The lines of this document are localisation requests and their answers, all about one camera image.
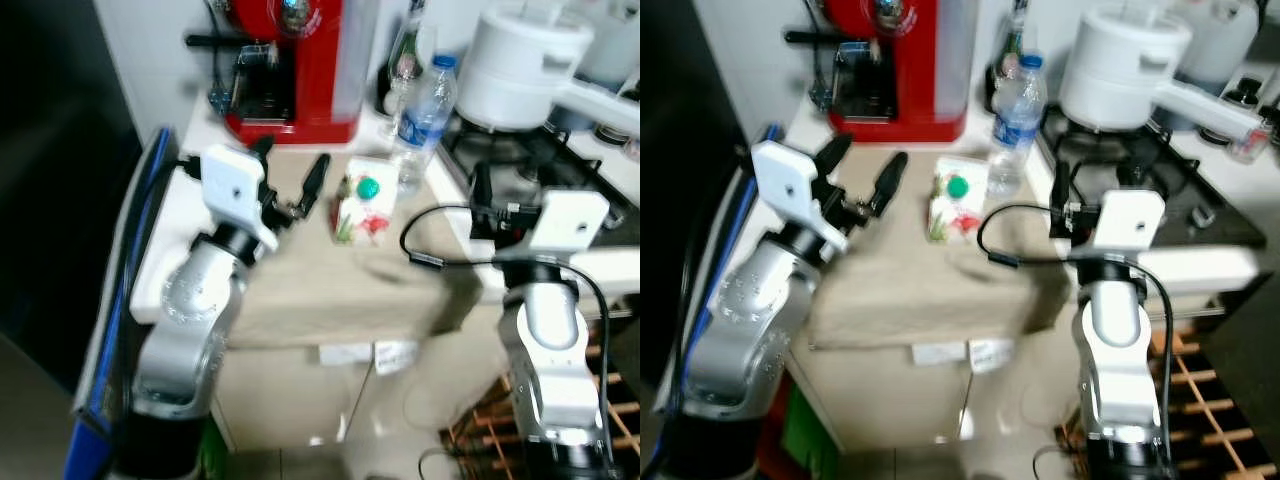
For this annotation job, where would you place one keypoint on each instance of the small white paper label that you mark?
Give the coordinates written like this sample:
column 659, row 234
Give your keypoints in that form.
column 345, row 354
column 938, row 354

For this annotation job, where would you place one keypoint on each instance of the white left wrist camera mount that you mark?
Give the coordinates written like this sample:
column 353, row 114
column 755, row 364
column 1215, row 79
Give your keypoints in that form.
column 235, row 190
column 790, row 185

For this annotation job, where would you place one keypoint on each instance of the black tall cabinet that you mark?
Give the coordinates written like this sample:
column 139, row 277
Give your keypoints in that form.
column 670, row 100
column 50, row 150

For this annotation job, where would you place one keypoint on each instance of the wooden slatted rack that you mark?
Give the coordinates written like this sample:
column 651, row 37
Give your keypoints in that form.
column 487, row 418
column 1195, row 379

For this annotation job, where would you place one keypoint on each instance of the white juice carton green cap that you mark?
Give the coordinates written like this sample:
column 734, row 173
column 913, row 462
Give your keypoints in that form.
column 360, row 215
column 955, row 215

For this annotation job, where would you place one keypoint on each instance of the beige cloth mat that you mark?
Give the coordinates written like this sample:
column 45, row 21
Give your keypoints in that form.
column 930, row 290
column 340, row 290

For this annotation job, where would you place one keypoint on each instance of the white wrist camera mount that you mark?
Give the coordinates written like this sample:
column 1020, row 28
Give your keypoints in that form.
column 570, row 220
column 1130, row 220
column 790, row 185
column 235, row 190

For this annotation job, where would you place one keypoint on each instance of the green plastic board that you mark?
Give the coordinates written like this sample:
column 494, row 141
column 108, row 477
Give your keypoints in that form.
column 810, row 440
column 213, row 450

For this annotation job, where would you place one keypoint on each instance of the dark glass bottle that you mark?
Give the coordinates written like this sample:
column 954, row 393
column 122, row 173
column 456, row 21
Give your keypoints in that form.
column 405, row 60
column 1012, row 45

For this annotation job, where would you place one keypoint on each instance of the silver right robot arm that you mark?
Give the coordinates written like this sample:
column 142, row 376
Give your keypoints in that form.
column 1110, row 340
column 550, row 340

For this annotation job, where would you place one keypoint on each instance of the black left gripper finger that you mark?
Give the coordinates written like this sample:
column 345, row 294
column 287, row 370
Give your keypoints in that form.
column 836, row 155
column 316, row 182
column 263, row 152
column 890, row 182

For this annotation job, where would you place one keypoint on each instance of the clear plastic water bottle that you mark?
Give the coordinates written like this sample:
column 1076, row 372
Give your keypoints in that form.
column 425, row 120
column 1015, row 125

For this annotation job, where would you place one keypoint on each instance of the black gas stove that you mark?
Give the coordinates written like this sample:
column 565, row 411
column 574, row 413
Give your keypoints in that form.
column 1180, row 200
column 540, row 160

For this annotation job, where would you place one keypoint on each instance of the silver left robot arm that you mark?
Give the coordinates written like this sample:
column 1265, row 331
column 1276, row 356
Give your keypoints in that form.
column 745, row 320
column 190, row 310

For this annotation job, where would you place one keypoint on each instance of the beige kitchen cabinet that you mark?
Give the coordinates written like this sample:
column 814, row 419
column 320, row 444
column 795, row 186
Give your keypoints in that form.
column 290, row 400
column 880, row 400

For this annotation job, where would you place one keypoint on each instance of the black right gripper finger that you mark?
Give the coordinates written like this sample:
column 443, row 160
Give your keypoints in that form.
column 1062, row 188
column 483, row 188

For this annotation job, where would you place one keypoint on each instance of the white plastic jug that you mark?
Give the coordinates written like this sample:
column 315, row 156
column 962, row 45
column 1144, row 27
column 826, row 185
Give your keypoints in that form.
column 610, row 45
column 1220, row 40

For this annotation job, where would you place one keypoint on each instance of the orange plastic board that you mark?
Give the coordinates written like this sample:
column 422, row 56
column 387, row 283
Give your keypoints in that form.
column 772, row 460

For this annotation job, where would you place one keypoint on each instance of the red coffee machine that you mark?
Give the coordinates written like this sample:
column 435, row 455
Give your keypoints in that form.
column 920, row 70
column 320, row 70

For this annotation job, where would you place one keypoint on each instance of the printed white paper label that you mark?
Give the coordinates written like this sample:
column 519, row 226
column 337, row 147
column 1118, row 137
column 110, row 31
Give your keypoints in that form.
column 396, row 357
column 990, row 355

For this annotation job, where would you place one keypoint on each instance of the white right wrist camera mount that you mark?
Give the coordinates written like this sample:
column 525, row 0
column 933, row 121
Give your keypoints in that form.
column 1130, row 220
column 570, row 220

